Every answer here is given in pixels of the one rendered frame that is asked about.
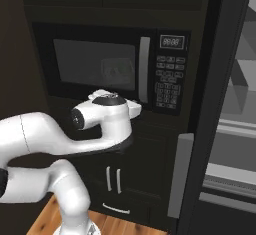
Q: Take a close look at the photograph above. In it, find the grey fridge handle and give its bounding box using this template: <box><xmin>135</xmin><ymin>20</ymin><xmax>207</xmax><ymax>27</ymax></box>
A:
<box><xmin>166</xmin><ymin>132</ymin><xmax>195</xmax><ymax>220</ymax></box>

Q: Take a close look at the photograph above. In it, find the dark drawer front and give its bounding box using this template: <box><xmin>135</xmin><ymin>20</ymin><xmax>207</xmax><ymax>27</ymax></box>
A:
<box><xmin>87</xmin><ymin>195</ymin><xmax>169</xmax><ymax>232</ymax></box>

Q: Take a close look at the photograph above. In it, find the black microwave door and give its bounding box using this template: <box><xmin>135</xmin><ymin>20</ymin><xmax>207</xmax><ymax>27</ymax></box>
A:
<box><xmin>32</xmin><ymin>23</ymin><xmax>157</xmax><ymax>112</ymax></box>

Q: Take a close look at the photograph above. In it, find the black microwave oven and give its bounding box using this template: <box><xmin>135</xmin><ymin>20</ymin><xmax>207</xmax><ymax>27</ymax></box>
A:
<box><xmin>31</xmin><ymin>22</ymin><xmax>192</xmax><ymax>117</ymax></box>

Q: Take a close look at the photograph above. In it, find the black fridge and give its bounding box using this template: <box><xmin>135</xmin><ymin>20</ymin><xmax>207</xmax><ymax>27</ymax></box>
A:
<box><xmin>166</xmin><ymin>0</ymin><xmax>256</xmax><ymax>235</ymax></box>

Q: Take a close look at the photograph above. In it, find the grey microwave door handle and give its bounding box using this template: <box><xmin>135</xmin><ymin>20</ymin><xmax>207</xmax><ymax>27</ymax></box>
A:
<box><xmin>137</xmin><ymin>36</ymin><xmax>152</xmax><ymax>104</ymax></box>

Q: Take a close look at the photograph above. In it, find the silver cupboard handle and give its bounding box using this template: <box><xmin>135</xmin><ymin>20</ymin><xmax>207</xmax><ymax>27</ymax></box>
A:
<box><xmin>115</xmin><ymin>167</ymin><xmax>123</xmax><ymax>195</ymax></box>
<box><xmin>105</xmin><ymin>165</ymin><xmax>113</xmax><ymax>193</ymax></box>

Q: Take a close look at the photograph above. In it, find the silver drawer handle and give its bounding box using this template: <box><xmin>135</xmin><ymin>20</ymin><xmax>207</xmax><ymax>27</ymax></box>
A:
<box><xmin>101</xmin><ymin>202</ymin><xmax>131</xmax><ymax>215</ymax></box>

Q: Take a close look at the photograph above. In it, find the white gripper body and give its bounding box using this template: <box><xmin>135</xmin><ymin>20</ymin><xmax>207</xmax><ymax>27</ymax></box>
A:
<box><xmin>127</xmin><ymin>99</ymin><xmax>143</xmax><ymax>118</ymax></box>

